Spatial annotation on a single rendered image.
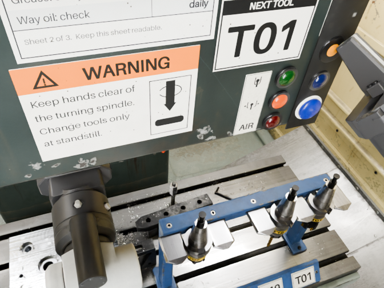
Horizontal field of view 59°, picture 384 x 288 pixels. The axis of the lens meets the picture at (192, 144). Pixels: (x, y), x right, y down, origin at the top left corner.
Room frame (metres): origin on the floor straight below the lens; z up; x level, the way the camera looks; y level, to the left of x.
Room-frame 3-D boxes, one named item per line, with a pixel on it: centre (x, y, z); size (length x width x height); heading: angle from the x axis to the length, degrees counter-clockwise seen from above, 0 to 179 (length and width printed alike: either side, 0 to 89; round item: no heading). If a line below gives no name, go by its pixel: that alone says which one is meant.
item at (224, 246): (0.40, -0.08, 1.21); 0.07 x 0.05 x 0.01; 24
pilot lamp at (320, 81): (0.33, -0.14, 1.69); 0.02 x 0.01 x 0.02; 114
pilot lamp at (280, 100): (0.31, -0.09, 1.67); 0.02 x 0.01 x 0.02; 114
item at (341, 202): (0.53, -0.39, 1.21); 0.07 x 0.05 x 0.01; 24
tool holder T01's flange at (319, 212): (0.51, -0.34, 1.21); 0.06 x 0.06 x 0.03
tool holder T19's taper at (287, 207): (0.46, -0.24, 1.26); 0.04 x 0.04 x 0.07
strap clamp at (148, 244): (0.44, 0.14, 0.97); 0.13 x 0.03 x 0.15; 114
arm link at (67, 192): (0.31, 0.18, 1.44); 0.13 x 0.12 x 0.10; 114
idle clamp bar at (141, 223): (0.61, 0.03, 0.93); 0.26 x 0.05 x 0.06; 119
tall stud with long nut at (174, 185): (0.67, 0.05, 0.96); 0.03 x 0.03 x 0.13
